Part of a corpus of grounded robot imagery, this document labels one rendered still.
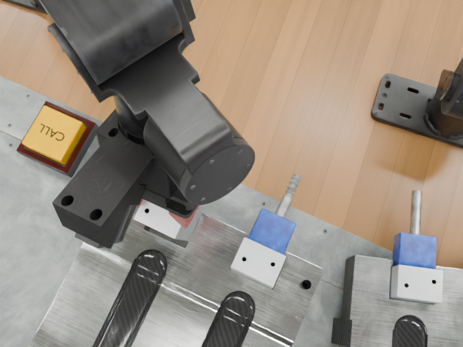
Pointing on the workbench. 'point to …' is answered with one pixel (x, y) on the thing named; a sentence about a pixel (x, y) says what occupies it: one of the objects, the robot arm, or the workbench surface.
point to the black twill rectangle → (342, 332)
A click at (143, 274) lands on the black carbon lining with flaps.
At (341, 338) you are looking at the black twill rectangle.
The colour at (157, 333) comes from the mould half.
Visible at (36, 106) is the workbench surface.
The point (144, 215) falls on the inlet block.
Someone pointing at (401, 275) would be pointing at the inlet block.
